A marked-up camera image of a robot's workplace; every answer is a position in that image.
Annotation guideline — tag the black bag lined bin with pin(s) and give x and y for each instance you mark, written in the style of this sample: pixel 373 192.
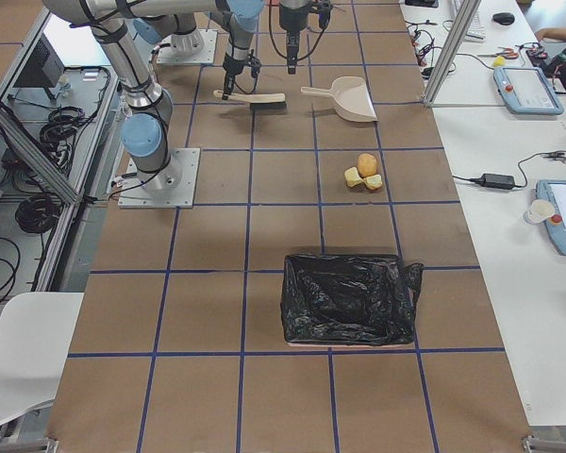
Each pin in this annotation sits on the black bag lined bin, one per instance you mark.
pixel 350 300

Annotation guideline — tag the black power adapter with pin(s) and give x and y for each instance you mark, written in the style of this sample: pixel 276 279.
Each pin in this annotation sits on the black power adapter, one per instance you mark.
pixel 497 181

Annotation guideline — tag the orange handled scissors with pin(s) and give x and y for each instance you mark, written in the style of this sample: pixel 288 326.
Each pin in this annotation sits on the orange handled scissors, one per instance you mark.
pixel 505 52

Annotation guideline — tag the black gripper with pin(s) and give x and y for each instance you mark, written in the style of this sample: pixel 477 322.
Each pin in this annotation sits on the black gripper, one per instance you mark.
pixel 291 22
pixel 231 69

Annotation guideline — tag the aluminium frame post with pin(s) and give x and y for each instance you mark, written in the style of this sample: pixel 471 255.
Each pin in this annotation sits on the aluminium frame post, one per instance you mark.
pixel 455 37

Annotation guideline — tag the paper cup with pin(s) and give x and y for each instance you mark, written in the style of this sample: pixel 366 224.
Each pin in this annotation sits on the paper cup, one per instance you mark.
pixel 539 211

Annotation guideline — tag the beige plastic dustpan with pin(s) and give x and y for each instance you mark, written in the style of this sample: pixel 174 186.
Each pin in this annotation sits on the beige plastic dustpan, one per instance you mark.
pixel 351 98

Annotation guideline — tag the yellow sponge piece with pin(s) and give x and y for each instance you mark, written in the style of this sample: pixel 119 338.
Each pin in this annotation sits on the yellow sponge piece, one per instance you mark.
pixel 352 177
pixel 374 182

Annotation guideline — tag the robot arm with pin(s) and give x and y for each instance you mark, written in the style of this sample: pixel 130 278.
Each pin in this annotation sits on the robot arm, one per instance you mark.
pixel 145 132
pixel 242 23

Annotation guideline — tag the black computer mouse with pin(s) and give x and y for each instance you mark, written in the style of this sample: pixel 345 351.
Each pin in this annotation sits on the black computer mouse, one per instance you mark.
pixel 503 18

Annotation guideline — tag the orange potato trash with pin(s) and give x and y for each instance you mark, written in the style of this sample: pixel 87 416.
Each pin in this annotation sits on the orange potato trash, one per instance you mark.
pixel 367 165

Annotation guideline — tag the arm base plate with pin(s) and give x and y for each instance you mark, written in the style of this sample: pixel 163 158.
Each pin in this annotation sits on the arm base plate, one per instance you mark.
pixel 195 48
pixel 173 187

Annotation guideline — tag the white chair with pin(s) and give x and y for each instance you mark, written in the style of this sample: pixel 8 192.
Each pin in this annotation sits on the white chair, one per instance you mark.
pixel 36 330

